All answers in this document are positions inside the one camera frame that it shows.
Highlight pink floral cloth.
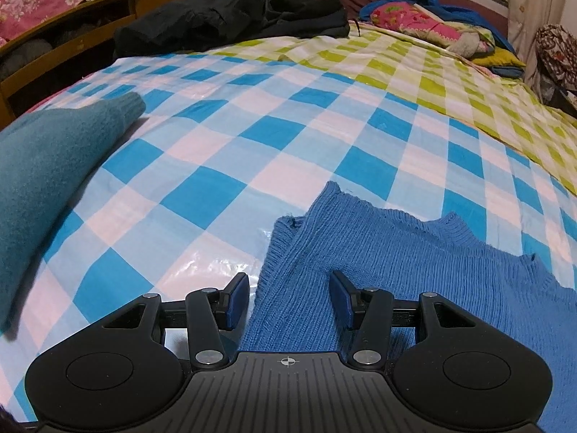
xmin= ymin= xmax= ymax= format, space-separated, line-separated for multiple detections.
xmin=0 ymin=0 xmax=122 ymax=43

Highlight cream curtain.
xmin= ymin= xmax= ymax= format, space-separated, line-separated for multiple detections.
xmin=505 ymin=0 xmax=573 ymax=61

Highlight brown patterned cloth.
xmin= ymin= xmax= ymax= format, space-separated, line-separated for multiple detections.
xmin=536 ymin=24 xmax=577 ymax=109

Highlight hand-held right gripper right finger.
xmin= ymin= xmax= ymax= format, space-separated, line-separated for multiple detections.
xmin=329 ymin=271 xmax=476 ymax=367

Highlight teal folded sweater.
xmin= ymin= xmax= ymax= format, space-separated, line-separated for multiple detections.
xmin=0 ymin=91 xmax=146 ymax=325

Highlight green white checked bed sheet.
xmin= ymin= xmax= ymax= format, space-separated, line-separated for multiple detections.
xmin=212 ymin=22 xmax=577 ymax=194

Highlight yellow-green cloth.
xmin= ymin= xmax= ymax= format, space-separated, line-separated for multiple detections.
xmin=471 ymin=47 xmax=527 ymax=70

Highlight pink green floral blanket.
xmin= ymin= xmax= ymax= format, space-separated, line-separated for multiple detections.
xmin=372 ymin=2 xmax=483 ymax=49

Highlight black jacket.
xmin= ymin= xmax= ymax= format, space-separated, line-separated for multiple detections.
xmin=113 ymin=0 xmax=351 ymax=52

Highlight wooden cabinet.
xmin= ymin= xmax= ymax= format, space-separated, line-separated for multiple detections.
xmin=0 ymin=0 xmax=198 ymax=118

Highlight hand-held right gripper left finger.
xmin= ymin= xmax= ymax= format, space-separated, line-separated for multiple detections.
xmin=103 ymin=273 xmax=250 ymax=367

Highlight blue white checked bed sheet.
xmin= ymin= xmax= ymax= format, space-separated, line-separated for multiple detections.
xmin=0 ymin=47 xmax=577 ymax=420

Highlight blue knit sweater yellow stripes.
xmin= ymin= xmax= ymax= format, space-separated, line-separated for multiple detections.
xmin=239 ymin=180 xmax=577 ymax=433

